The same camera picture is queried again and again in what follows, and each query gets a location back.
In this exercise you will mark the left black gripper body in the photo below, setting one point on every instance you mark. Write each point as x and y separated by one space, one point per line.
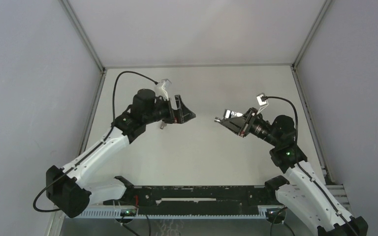
162 111

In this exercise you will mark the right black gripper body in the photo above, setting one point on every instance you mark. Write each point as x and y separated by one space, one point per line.
255 126

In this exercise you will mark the steel elbow pipe fitting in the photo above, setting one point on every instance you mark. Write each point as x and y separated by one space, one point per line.
163 125

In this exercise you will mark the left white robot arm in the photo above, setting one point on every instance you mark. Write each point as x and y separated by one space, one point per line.
68 187

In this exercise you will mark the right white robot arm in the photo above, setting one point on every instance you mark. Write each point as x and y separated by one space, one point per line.
298 188

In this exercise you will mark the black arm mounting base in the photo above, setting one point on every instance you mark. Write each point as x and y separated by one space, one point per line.
199 199

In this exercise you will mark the right green circuit board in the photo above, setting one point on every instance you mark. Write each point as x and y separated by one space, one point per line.
275 213

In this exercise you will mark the green circuit board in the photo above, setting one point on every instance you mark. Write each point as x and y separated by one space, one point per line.
128 213
275 213

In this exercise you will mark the left green circuit board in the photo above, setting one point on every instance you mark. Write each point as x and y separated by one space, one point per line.
128 213

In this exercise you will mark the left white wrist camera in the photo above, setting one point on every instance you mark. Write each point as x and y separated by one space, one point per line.
161 89

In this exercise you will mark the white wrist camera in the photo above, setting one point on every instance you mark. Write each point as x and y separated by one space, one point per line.
262 101
161 89

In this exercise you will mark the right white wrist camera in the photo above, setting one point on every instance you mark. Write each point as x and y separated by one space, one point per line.
262 101

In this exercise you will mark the white slotted cable duct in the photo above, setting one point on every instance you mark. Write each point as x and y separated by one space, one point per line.
111 213

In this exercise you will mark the aluminium enclosure frame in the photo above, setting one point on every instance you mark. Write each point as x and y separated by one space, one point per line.
186 34

